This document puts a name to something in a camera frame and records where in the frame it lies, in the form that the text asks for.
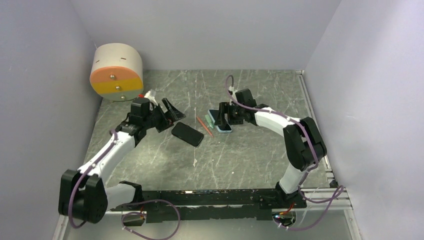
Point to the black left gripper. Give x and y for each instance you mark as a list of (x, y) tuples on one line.
[(165, 124)]

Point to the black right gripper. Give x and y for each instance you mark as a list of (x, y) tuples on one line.
[(225, 108)]

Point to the round drawer cabinet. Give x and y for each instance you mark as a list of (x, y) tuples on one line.
[(117, 72)]

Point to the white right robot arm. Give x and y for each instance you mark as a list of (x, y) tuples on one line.
[(303, 142)]

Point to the aluminium frame rail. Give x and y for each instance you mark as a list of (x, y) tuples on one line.
[(330, 202)]

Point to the black phone on table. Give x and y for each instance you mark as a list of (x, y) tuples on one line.
[(187, 134)]

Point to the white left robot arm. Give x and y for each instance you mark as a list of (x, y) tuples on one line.
[(83, 195)]

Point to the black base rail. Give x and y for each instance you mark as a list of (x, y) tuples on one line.
[(219, 204)]

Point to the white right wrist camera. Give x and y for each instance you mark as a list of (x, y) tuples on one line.
[(232, 91)]

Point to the orange pen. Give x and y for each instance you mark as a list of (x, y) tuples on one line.
[(204, 126)]

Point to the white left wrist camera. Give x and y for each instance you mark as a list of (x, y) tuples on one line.
[(151, 96)]

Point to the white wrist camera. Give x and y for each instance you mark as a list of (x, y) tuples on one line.
[(151, 96), (232, 91)]

